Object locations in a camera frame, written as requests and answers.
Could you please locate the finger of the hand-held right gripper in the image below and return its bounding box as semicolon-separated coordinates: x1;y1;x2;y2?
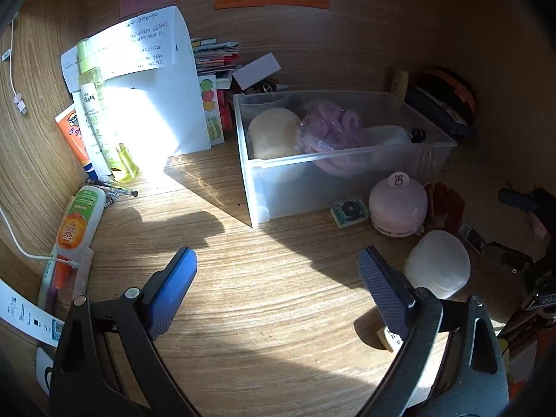
498;186;550;227
483;241;548;287

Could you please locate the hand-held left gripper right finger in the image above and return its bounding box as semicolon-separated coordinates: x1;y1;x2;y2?
357;244;510;417

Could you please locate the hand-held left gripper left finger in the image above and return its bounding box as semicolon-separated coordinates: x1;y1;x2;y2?
49;246;198;417

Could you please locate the white round puff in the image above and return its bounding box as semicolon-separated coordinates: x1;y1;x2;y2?
403;229;472;300

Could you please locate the red velvet drawstring pouch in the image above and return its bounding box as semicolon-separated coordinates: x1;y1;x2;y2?
423;182;465;235

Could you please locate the pink round device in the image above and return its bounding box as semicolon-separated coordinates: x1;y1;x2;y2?
368;171;428;238

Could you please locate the clear plastic storage box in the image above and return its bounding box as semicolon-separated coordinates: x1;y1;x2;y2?
232;90;458;229

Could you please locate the wooden desktop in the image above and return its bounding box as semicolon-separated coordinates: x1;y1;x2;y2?
26;139;543;417

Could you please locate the beige eraser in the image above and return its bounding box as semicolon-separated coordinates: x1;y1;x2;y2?
376;326;402;352

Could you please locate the small green box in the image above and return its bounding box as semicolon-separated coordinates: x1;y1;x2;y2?
330;198;370;229

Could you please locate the slim white tube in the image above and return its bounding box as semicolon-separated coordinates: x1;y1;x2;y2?
72;245;95;302

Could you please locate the white tube orange label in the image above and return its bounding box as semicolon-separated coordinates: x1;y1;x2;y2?
56;185;107;250

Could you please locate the orange highlighter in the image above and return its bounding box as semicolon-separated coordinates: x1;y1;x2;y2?
37;243;72;313

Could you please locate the black pen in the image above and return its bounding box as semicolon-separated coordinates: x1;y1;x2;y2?
85;177;139;197

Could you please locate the blue zip pouch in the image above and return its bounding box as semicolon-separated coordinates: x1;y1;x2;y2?
404;87;476;137

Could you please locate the black orange pouch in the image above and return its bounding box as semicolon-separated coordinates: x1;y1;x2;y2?
419;66;477;116

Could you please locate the pink mesh bath sponge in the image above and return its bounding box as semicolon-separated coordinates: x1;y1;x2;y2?
297;100;370;177

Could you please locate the orange sunscreen tube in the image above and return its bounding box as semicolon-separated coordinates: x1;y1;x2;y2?
55;105;94;174

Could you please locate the fruit picture box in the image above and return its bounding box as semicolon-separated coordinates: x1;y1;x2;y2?
197;74;227;144

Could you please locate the cream round sponge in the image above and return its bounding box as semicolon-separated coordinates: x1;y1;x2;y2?
247;108;303;160

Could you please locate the green liquid bottle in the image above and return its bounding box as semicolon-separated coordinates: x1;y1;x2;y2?
77;38;140;183

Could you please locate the small white box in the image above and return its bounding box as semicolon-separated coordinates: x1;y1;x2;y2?
231;52;281;92

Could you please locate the stack of booklets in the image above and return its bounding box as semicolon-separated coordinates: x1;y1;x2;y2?
191;37;242;81

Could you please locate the white printed receipt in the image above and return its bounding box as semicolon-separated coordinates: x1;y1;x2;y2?
61;7;180;93

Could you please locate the white charging cable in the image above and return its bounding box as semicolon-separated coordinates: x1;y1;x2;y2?
0;206;81;268

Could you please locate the white hanging cable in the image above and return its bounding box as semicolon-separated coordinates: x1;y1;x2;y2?
2;19;29;116

